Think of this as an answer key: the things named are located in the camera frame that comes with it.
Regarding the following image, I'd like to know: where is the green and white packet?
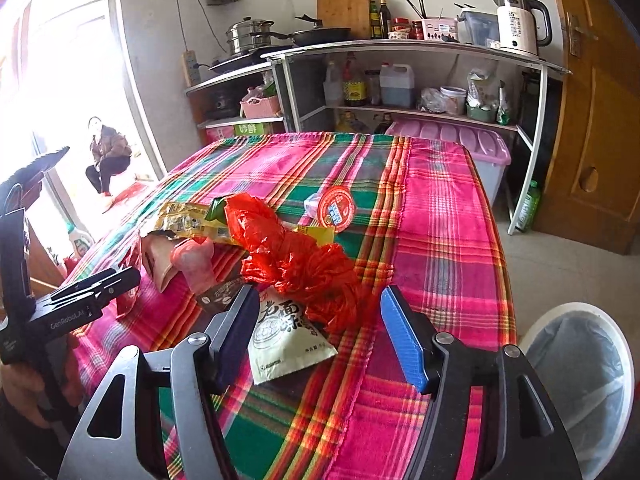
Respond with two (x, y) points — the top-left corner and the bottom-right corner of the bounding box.
(496, 87), (512, 126)

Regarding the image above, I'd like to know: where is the white food bag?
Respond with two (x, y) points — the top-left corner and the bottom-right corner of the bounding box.
(467, 67), (501, 111)

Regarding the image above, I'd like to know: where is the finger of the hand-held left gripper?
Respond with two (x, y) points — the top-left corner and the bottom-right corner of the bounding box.
(37, 266), (142, 317)
(0, 146), (71, 201)

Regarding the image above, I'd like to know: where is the grey bin liner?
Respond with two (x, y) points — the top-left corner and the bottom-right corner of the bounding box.
(525, 311), (623, 468)

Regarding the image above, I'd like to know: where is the low metal kitchen rack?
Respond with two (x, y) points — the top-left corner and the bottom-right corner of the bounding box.
(184, 60), (286, 146)

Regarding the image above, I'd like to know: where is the white round trash bin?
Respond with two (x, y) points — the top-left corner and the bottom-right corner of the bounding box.
(517, 301), (636, 480)

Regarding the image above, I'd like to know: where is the yellow snack wrapper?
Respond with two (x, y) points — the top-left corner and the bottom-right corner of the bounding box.
(152, 201), (241, 246)

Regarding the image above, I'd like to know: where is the red and green carton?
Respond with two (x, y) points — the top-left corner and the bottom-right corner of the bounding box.
(205, 121), (283, 146)

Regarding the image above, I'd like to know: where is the crumpled clear plastic bag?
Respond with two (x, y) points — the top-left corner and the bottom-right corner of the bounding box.
(417, 87), (446, 113)

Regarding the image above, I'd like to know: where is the clear plastic bottle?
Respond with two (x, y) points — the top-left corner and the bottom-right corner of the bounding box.
(324, 60), (346, 107)

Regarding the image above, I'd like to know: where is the black induction cooker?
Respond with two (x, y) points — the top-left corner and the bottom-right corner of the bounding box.
(207, 45), (296, 72)

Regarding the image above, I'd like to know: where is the white detergent bottle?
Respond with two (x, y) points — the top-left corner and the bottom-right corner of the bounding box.
(64, 225), (96, 266)

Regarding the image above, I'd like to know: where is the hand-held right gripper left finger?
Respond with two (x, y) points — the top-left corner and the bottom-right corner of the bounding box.
(57, 284), (261, 480)

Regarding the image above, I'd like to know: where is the white snack packet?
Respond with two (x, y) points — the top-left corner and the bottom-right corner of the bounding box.
(248, 287), (337, 386)

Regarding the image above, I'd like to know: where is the person's left hand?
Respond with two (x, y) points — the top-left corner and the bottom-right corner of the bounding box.
(0, 355), (81, 428)

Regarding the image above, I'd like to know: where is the white plastic tub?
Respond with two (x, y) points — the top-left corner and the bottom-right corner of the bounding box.
(440, 86), (468, 116)

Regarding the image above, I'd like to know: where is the black frying pan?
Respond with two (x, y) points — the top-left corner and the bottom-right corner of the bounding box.
(250, 14), (352, 48)

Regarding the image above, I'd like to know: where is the steel steamer pot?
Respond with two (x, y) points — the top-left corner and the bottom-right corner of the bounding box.
(225, 17), (276, 56)

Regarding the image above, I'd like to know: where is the pink plastic bag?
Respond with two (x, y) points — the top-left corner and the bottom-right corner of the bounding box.
(170, 236), (221, 293)

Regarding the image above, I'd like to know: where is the wooden cutting board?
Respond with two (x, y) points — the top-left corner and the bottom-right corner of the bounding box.
(316, 0), (371, 41)

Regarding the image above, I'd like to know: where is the plastic cup with red lid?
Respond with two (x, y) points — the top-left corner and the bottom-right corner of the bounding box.
(303, 186), (357, 233)

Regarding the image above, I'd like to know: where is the red plastic bag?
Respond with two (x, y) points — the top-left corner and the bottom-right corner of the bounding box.
(223, 192), (368, 333)

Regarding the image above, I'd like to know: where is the clear water pitcher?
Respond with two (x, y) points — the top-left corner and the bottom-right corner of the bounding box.
(457, 7), (501, 46)

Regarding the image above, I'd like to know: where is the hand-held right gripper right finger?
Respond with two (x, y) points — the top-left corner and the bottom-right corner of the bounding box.
(380, 284), (583, 480)

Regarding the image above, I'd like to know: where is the pink basket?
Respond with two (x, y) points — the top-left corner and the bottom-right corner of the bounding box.
(240, 95), (282, 120)

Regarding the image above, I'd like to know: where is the plain yellow packet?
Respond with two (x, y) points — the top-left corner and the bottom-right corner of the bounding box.
(292, 225), (336, 248)

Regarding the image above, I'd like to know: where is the pink lidded storage box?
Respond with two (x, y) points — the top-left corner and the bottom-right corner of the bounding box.
(385, 120), (513, 208)

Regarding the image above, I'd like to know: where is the wooden door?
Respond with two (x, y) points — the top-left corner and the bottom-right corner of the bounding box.
(530, 0), (640, 256)

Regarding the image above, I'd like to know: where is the tall metal kitchen rack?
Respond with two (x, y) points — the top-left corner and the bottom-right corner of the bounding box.
(262, 39), (573, 236)

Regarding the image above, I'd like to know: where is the white electric kettle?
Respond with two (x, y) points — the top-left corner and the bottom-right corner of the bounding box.
(492, 0), (553, 58)

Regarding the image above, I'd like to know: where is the plaid tablecloth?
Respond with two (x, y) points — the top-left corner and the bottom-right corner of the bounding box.
(62, 131), (518, 480)

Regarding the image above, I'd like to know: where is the white jerrycan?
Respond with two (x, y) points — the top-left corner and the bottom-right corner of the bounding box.
(379, 62), (417, 108)

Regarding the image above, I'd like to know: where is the pink chopstick holder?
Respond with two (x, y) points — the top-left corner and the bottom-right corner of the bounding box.
(421, 17), (459, 42)

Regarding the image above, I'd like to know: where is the thin wall cable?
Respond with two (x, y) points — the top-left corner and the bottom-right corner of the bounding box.
(172, 0), (193, 53)

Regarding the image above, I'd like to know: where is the brown packet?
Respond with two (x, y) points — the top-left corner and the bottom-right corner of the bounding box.
(195, 280), (251, 311)

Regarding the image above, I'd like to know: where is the green soda bottle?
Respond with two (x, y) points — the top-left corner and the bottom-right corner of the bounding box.
(515, 180), (542, 233)

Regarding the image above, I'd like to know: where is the green wrapper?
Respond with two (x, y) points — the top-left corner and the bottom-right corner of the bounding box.
(204, 196), (231, 223)

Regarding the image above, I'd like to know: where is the green bowl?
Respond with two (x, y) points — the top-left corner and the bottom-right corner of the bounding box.
(466, 102), (498, 123)

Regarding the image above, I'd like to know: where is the cooking oil bottle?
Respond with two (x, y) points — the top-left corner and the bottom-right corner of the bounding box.
(342, 55), (367, 107)

